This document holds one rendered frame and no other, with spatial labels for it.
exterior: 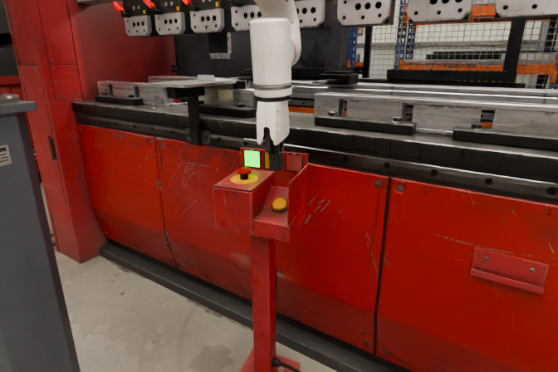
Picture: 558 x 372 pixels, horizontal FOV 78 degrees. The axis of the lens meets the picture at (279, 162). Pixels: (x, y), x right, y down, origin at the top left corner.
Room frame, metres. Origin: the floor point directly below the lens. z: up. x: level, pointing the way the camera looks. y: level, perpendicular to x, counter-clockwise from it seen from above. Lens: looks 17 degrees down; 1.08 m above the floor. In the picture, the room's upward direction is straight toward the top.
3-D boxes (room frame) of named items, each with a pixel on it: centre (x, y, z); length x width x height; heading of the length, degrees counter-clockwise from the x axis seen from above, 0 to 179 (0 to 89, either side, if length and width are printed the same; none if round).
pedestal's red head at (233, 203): (0.83, 0.04, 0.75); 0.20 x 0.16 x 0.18; 70
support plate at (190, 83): (1.27, 0.31, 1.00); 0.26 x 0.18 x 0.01; 148
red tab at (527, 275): (0.72, -0.56, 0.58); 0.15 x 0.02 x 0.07; 58
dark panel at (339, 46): (1.95, 0.16, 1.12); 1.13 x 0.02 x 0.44; 58
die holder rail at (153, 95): (1.68, 0.70, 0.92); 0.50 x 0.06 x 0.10; 58
